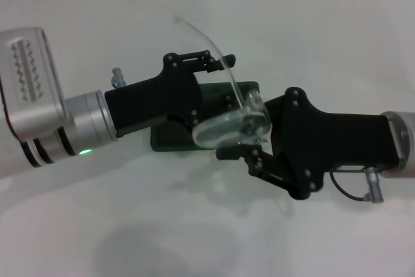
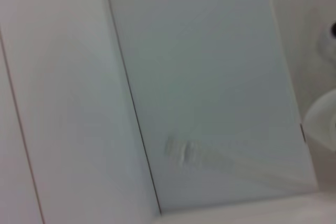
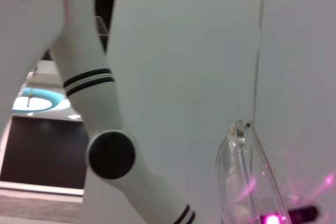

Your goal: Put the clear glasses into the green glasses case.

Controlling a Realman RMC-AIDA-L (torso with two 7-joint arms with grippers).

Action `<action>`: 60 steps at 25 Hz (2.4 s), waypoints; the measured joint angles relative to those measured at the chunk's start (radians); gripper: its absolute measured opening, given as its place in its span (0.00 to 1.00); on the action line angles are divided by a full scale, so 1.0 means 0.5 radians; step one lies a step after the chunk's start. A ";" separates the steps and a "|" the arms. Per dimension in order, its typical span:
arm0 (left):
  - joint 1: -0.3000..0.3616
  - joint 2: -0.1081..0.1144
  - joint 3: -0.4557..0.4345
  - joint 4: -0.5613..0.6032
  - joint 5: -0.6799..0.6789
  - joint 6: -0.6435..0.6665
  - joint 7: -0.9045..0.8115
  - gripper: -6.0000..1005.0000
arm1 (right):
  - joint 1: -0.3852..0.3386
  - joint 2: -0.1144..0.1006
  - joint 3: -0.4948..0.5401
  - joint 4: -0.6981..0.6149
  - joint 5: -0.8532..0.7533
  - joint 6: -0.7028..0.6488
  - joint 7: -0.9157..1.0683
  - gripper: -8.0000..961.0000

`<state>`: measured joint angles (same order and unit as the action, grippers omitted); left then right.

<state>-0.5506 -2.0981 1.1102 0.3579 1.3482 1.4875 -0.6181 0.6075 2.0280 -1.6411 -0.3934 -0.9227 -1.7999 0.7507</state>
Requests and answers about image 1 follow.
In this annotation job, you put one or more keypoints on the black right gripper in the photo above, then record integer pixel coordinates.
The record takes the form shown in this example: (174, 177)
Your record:
(324, 140)

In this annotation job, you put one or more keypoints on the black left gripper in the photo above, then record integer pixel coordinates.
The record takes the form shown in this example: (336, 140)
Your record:
(155, 102)

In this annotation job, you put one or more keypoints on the clear white glasses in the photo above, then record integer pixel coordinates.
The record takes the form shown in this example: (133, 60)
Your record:
(220, 127)

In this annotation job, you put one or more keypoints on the green glasses case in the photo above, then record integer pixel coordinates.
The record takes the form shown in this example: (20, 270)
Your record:
(168, 142)

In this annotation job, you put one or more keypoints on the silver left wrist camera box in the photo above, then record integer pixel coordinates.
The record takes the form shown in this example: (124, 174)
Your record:
(32, 79)

